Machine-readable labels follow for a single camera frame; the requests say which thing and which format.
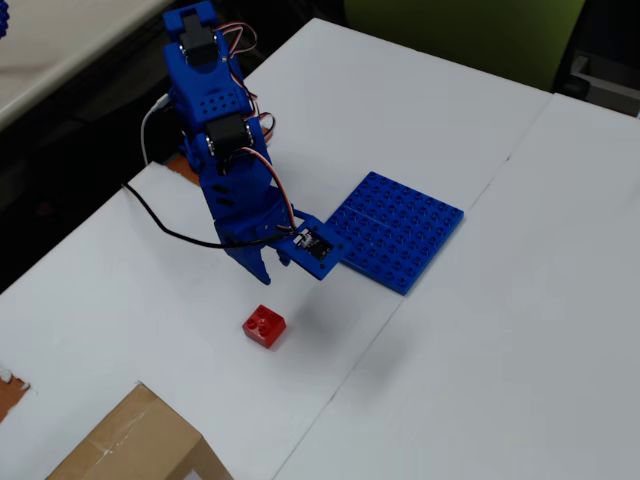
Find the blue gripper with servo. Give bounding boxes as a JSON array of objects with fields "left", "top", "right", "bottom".
[{"left": 213, "top": 199, "right": 297, "bottom": 287}]

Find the red 2x2 toy block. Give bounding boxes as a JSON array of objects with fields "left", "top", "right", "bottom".
[{"left": 241, "top": 304, "right": 288, "bottom": 350}]

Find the blue 8x8 studded plate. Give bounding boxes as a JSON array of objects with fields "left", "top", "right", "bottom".
[{"left": 324, "top": 170, "right": 465, "bottom": 297}]

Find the brown cardboard box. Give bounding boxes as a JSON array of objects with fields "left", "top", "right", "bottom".
[{"left": 44, "top": 382, "right": 234, "bottom": 480}]

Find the white side table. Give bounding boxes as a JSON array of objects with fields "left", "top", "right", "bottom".
[{"left": 0, "top": 0, "right": 171, "bottom": 131}]

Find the grey chair base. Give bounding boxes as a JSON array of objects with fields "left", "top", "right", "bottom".
[{"left": 557, "top": 49, "right": 640, "bottom": 119}]

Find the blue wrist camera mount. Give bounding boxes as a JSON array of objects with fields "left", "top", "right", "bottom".
[{"left": 277, "top": 212, "right": 345, "bottom": 281}]

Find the black cable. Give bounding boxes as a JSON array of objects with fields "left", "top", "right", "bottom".
[{"left": 121, "top": 182, "right": 301, "bottom": 250}]

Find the white cable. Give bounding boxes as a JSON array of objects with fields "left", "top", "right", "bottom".
[{"left": 140, "top": 94, "right": 174, "bottom": 166}]

